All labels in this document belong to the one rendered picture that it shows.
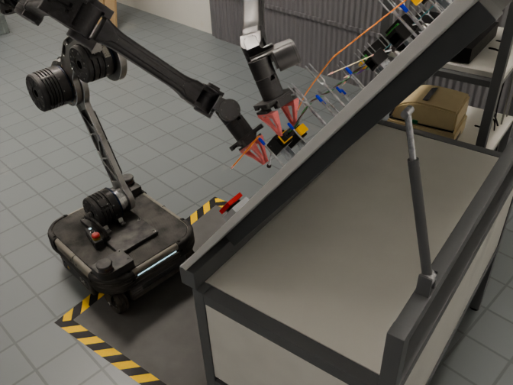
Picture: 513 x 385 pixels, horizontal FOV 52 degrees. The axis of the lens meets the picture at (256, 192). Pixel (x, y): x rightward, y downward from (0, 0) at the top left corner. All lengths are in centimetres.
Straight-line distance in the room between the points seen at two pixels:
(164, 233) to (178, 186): 77
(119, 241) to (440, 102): 156
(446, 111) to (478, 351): 101
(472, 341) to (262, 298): 128
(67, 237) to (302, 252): 142
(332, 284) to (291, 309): 15
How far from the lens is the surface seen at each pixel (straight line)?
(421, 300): 123
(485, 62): 225
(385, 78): 83
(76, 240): 267
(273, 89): 135
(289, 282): 150
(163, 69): 144
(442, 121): 236
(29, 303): 280
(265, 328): 139
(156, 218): 268
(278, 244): 161
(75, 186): 350
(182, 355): 237
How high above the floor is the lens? 188
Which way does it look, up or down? 36 degrees down
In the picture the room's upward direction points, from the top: 3 degrees counter-clockwise
